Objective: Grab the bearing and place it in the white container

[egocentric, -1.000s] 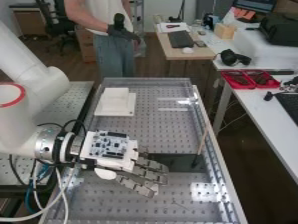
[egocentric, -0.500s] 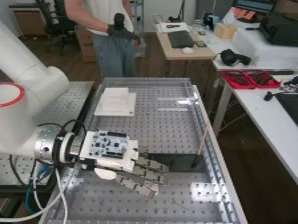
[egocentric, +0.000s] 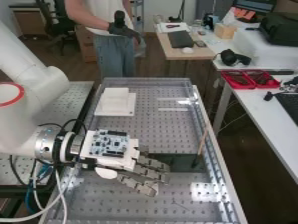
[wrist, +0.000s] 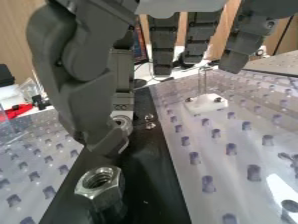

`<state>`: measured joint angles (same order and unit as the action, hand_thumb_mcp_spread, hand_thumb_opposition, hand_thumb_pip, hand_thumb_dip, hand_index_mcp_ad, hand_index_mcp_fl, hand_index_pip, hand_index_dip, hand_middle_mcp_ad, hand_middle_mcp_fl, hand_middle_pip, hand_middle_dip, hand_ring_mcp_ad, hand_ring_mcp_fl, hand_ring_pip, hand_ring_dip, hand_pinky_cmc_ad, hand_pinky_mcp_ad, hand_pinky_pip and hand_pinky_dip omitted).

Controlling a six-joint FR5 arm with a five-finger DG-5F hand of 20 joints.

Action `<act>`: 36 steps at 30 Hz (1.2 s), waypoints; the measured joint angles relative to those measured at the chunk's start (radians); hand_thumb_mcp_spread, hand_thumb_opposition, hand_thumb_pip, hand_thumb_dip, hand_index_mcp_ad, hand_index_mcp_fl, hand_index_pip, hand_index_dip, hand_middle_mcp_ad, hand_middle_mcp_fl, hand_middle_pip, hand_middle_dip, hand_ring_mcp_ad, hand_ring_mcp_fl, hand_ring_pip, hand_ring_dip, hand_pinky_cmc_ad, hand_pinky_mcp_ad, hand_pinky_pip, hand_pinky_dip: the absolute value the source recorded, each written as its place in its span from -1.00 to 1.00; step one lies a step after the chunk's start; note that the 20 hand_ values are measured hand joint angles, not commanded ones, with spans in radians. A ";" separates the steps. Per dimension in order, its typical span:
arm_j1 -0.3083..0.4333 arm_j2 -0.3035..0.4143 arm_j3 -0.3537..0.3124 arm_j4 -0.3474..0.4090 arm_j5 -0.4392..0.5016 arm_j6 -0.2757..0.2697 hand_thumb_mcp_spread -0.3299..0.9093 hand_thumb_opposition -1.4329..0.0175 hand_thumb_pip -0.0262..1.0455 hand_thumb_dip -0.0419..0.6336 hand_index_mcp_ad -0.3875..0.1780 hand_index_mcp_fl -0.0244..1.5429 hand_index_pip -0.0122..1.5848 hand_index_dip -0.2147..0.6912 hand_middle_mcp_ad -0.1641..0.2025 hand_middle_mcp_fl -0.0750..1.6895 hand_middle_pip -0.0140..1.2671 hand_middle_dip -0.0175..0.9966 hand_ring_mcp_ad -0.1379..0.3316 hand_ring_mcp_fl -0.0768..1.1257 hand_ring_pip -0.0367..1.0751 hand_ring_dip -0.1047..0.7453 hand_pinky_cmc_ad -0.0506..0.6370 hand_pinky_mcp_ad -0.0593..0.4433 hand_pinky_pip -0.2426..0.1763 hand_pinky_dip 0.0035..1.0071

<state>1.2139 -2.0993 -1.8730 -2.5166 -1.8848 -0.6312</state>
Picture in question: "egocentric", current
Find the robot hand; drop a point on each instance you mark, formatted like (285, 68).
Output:
(114, 150)

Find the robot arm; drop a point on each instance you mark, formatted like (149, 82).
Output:
(31, 100)

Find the small white box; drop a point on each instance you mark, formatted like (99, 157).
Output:
(116, 101)

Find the thin stick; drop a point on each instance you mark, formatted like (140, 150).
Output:
(203, 141)

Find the person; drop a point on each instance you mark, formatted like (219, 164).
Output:
(114, 50)

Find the wooden desk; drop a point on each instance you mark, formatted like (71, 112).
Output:
(187, 61)

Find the white mouse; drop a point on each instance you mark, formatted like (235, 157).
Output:
(188, 50)

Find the white desk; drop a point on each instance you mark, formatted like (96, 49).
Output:
(261, 116)
(270, 55)

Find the red tray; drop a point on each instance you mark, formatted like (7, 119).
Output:
(239, 80)
(265, 78)

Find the black keyboard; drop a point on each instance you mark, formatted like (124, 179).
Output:
(180, 39)
(289, 106)

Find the black phone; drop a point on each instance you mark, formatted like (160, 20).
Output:
(200, 43)

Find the black mouse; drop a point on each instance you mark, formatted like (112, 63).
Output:
(268, 96)

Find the black headphones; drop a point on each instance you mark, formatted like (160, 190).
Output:
(231, 56)

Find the black office chair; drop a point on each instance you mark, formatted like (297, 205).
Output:
(55, 23)

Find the wooden cabinet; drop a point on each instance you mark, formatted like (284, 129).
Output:
(27, 20)

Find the small cardboard box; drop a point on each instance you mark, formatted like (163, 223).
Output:
(225, 31)

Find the small white jointed device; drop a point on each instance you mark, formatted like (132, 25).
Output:
(292, 84)

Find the black bag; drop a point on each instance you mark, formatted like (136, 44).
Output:
(281, 28)

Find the computer screen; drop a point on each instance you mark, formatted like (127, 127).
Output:
(255, 5)

